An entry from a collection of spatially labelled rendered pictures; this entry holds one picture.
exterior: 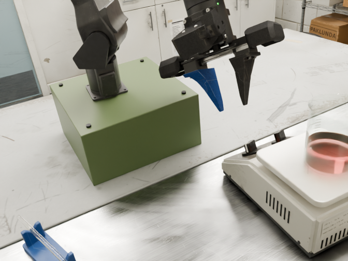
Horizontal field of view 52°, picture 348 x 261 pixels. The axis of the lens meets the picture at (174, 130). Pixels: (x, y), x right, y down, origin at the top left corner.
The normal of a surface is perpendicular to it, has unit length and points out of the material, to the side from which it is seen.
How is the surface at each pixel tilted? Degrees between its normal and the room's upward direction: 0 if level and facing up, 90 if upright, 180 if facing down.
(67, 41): 90
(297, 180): 0
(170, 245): 0
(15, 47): 90
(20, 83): 90
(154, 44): 90
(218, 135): 0
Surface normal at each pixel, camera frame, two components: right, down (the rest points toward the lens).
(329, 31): -0.91, 0.26
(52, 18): 0.48, 0.42
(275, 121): -0.09, -0.85
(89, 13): -0.33, 0.11
